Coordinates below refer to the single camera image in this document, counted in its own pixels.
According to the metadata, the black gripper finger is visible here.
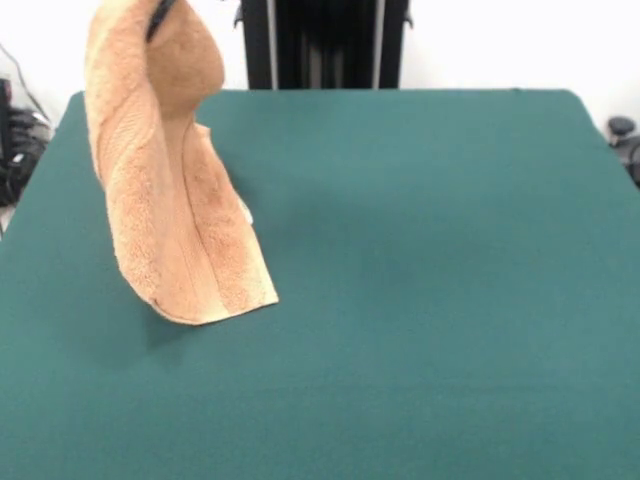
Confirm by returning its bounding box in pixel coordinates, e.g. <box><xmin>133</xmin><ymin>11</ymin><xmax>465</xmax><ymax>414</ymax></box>
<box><xmin>144</xmin><ymin>0</ymin><xmax>177</xmax><ymax>41</ymax></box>

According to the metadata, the tan terry towel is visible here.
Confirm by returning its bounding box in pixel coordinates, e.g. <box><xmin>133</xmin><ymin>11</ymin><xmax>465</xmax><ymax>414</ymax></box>
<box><xmin>82</xmin><ymin>0</ymin><xmax>280</xmax><ymax>327</ymax></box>

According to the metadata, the black stand column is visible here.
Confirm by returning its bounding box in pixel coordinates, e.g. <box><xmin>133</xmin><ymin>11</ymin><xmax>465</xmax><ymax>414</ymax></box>
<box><xmin>232</xmin><ymin>0</ymin><xmax>416</xmax><ymax>91</ymax></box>

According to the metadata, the dark green table cloth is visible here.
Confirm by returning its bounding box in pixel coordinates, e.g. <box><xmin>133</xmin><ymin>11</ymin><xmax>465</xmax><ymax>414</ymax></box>
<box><xmin>0</xmin><ymin>88</ymin><xmax>640</xmax><ymax>480</ymax></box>

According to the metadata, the black equipment and cable pile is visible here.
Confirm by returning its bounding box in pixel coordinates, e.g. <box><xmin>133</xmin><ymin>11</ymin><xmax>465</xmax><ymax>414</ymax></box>
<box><xmin>0</xmin><ymin>74</ymin><xmax>54</xmax><ymax>209</ymax></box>

